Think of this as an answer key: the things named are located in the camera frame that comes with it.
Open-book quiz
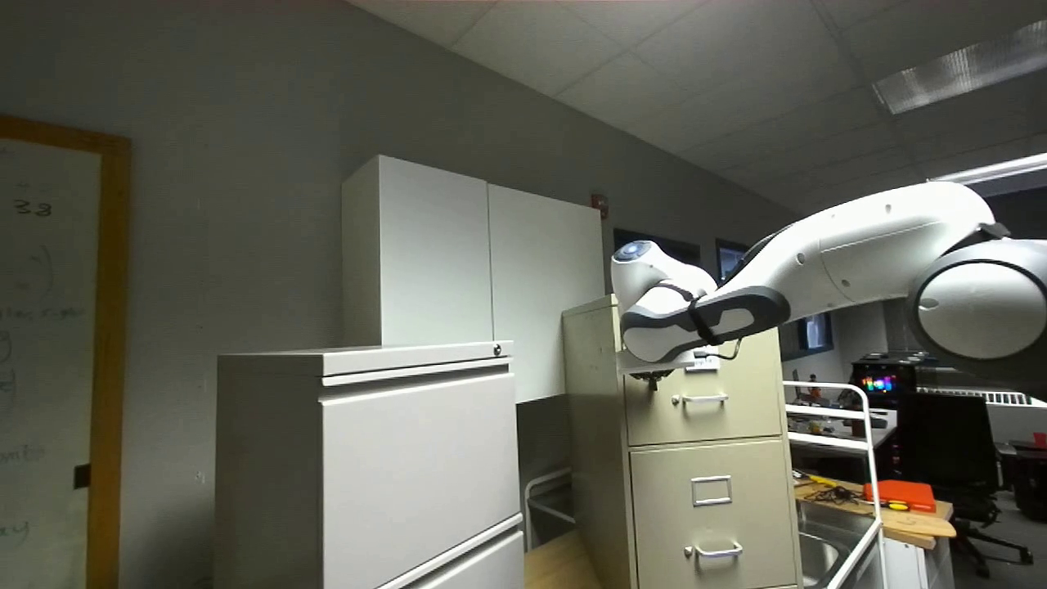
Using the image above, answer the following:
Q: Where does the cluttered wooden workbench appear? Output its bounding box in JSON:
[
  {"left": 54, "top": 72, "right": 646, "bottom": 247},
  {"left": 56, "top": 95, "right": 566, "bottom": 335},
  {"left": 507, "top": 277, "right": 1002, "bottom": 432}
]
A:
[{"left": 792, "top": 468, "right": 963, "bottom": 554}]

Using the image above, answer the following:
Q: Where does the white wire utility cart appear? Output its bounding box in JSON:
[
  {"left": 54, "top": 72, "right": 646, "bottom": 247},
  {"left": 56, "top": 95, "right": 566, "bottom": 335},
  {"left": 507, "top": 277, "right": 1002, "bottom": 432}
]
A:
[{"left": 781, "top": 378, "right": 889, "bottom": 589}]

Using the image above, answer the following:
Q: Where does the beige metal filing cabinet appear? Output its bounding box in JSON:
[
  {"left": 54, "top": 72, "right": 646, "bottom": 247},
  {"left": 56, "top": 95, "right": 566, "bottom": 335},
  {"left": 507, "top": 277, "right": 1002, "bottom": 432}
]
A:
[{"left": 559, "top": 297, "right": 808, "bottom": 589}]

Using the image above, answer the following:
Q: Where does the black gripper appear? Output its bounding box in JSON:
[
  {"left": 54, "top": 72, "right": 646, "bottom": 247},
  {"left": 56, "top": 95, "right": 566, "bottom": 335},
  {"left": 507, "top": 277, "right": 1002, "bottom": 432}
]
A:
[{"left": 635, "top": 365, "right": 684, "bottom": 394}]

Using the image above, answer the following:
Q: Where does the silver drawer label holder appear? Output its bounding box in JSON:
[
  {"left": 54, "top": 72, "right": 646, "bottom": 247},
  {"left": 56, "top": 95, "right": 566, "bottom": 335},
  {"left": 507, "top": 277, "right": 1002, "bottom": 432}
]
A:
[{"left": 687, "top": 471, "right": 735, "bottom": 511}]

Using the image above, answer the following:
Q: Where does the silver drawer handle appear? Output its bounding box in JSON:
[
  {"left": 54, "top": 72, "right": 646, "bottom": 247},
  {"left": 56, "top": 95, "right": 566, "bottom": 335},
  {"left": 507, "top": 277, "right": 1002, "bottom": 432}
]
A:
[
  {"left": 670, "top": 390, "right": 731, "bottom": 420},
  {"left": 684, "top": 537, "right": 751, "bottom": 571}
]

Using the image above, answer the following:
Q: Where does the orange tool case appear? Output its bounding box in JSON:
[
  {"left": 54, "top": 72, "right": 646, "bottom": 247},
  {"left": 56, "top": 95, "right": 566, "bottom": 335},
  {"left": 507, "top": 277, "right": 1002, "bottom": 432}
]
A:
[{"left": 856, "top": 477, "right": 944, "bottom": 518}]

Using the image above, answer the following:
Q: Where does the beige filing cabinet drawer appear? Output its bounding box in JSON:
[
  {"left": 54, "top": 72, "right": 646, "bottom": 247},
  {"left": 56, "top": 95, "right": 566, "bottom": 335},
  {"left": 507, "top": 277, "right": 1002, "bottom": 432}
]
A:
[
  {"left": 627, "top": 434, "right": 808, "bottom": 589},
  {"left": 622, "top": 330, "right": 788, "bottom": 449}
]

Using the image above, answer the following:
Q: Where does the black office chair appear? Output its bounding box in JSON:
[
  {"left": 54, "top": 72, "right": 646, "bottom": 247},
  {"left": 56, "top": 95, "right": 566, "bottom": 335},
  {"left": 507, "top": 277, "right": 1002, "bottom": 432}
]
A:
[{"left": 910, "top": 387, "right": 1037, "bottom": 583}]

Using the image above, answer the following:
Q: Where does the fluorescent ceiling light panel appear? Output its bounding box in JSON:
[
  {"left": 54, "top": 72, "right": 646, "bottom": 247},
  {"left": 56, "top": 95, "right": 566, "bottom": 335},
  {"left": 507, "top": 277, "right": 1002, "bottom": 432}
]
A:
[{"left": 869, "top": 12, "right": 1047, "bottom": 117}]

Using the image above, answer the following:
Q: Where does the wood-framed whiteboard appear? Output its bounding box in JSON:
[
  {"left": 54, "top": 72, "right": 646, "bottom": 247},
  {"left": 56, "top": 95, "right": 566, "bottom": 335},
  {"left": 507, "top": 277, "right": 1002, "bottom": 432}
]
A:
[{"left": 0, "top": 112, "right": 139, "bottom": 589}]

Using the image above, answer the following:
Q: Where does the tall white two-door cabinet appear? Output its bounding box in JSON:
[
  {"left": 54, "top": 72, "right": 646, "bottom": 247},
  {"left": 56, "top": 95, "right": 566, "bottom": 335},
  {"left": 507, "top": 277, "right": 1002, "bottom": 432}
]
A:
[{"left": 342, "top": 152, "right": 610, "bottom": 408}]

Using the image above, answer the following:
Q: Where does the grey lateral file cabinet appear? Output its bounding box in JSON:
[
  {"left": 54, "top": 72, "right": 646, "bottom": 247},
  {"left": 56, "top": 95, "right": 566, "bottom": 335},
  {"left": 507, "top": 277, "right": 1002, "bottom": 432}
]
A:
[{"left": 212, "top": 338, "right": 530, "bottom": 589}]

